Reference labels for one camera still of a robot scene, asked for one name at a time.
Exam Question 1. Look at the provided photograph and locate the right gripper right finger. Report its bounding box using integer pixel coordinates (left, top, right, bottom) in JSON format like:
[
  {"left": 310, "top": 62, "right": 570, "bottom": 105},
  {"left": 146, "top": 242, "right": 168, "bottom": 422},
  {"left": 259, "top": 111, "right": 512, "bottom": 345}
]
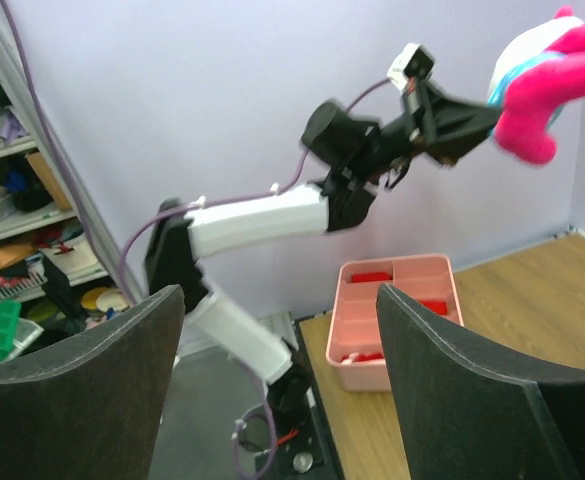
[{"left": 376, "top": 285, "right": 585, "bottom": 479}]

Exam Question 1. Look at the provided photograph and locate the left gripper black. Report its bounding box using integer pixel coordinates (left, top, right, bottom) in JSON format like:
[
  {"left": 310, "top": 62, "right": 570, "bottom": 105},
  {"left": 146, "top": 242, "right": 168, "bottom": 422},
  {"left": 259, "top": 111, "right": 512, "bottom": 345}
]
[{"left": 371, "top": 79, "right": 501, "bottom": 170}]

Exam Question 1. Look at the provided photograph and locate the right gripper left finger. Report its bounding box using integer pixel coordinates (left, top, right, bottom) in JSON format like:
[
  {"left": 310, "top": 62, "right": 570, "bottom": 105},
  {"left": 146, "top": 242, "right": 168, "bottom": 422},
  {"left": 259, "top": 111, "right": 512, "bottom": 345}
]
[{"left": 0, "top": 286, "right": 184, "bottom": 480}]

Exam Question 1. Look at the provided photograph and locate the white panda plush blue dress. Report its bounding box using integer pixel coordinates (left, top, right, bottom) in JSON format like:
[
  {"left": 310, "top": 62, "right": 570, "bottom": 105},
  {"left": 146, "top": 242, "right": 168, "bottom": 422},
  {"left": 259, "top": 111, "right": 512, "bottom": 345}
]
[{"left": 487, "top": 5, "right": 585, "bottom": 166}]

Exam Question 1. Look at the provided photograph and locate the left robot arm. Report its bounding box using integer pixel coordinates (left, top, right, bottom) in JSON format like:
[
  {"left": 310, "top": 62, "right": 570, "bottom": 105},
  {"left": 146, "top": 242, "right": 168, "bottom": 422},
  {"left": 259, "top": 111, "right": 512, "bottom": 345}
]
[{"left": 145, "top": 79, "right": 502, "bottom": 424}]

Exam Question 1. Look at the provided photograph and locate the cluttered storage shelf background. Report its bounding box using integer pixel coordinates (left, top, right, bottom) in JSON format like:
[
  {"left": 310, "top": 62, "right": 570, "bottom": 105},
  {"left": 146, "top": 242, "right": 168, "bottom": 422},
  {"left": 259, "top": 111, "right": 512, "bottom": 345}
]
[{"left": 0, "top": 83, "right": 128, "bottom": 363}]

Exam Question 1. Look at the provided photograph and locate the pink divided tray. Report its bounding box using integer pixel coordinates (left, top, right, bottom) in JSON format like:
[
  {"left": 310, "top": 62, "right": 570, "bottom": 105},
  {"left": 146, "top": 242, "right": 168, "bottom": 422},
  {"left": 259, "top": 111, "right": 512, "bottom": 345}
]
[{"left": 325, "top": 253, "right": 464, "bottom": 392}]

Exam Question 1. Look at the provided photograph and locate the red white item in tray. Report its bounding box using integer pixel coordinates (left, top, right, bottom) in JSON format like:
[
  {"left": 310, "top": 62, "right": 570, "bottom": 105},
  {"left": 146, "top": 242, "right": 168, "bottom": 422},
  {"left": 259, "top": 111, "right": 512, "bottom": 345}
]
[{"left": 340, "top": 352, "right": 385, "bottom": 365}]

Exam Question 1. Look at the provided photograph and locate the red block in tray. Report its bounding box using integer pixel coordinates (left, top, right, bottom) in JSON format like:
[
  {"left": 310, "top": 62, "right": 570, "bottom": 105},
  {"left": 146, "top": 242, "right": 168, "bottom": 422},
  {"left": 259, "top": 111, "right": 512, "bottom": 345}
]
[{"left": 350, "top": 271, "right": 393, "bottom": 283}]

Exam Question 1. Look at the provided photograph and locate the red block under camera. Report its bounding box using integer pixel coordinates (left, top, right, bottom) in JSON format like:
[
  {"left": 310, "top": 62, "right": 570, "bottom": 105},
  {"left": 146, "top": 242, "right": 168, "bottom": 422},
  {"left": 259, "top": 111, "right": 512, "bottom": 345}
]
[{"left": 419, "top": 300, "right": 448, "bottom": 316}]

